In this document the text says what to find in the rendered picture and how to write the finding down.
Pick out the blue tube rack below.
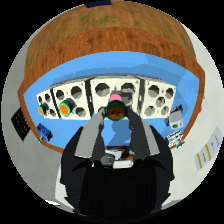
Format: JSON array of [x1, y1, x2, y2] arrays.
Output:
[[36, 123, 52, 142]]

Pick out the white bucket adapter with holes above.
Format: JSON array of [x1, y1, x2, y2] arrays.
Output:
[[36, 83, 63, 119], [91, 75, 140, 114], [53, 77, 94, 120], [135, 76, 176, 119]]

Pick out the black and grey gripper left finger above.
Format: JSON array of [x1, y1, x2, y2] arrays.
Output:
[[59, 107, 106, 185]]

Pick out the blue bench mat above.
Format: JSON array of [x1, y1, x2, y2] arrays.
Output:
[[24, 51, 199, 154]]

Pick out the pink sample tube with dark green cap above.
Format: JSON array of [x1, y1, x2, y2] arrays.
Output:
[[106, 95, 126, 121]]

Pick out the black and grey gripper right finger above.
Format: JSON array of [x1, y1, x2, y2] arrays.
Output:
[[126, 106, 175, 181]]

